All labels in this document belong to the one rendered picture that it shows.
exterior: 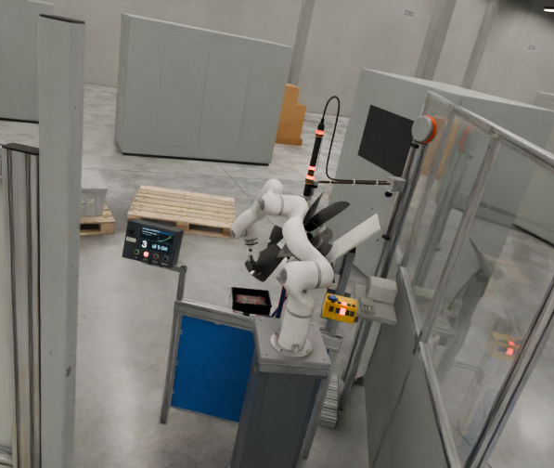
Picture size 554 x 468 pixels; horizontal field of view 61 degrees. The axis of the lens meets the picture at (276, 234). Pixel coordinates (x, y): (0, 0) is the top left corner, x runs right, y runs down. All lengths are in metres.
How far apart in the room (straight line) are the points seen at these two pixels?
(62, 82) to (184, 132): 7.32
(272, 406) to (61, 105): 1.73
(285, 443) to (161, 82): 6.32
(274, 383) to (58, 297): 1.40
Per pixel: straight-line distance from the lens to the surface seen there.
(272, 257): 2.74
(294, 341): 2.13
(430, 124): 2.91
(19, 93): 9.38
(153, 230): 2.42
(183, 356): 2.79
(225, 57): 8.02
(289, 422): 2.32
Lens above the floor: 2.24
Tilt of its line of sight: 23 degrees down
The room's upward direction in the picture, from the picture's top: 12 degrees clockwise
